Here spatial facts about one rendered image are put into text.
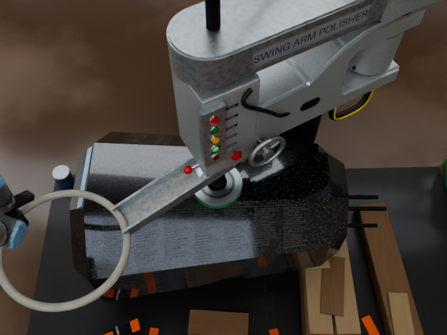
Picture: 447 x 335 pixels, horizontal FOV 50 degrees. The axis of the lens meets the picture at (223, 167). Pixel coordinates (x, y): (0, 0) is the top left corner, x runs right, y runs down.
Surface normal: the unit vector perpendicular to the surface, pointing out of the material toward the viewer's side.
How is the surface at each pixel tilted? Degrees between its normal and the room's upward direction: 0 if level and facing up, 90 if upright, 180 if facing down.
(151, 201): 15
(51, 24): 0
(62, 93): 0
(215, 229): 45
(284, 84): 4
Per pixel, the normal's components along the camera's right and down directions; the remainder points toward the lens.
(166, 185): -0.23, -0.40
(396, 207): 0.00, -0.53
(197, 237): 0.04, 0.22
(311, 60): -0.56, -0.14
